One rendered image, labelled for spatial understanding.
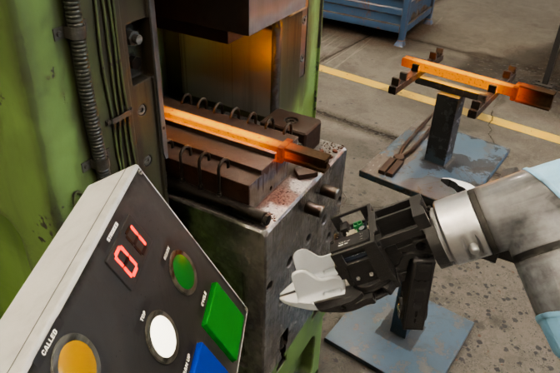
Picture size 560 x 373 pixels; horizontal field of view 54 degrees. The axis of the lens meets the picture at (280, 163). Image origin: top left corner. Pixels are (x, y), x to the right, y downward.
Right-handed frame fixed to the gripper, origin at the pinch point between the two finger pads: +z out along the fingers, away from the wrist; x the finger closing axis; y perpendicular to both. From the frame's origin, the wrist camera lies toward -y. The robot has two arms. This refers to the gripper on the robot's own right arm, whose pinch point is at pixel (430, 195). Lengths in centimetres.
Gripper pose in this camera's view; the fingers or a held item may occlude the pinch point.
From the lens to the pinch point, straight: 103.0
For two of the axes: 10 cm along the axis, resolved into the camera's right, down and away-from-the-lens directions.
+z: -8.7, -2.8, 4.0
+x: 4.9, -4.5, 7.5
